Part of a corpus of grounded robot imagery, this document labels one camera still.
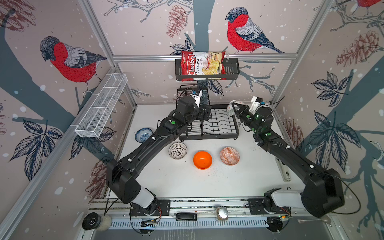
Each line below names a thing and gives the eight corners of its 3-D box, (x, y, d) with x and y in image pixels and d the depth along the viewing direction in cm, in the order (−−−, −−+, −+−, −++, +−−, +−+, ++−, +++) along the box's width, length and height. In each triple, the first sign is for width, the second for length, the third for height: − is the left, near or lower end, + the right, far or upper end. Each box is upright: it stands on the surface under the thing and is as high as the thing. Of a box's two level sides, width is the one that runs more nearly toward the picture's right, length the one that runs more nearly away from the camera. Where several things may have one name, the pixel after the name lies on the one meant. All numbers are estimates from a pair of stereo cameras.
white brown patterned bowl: (168, 159, 91) (167, 157, 88) (170, 145, 98) (169, 142, 95) (187, 159, 91) (186, 157, 88) (187, 145, 98) (187, 142, 95)
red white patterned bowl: (220, 165, 89) (221, 163, 86) (219, 150, 96) (219, 147, 93) (239, 165, 89) (240, 163, 86) (236, 150, 96) (237, 147, 93)
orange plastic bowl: (193, 170, 87) (193, 167, 84) (193, 154, 94) (193, 151, 91) (212, 170, 87) (212, 167, 84) (211, 154, 94) (211, 151, 91)
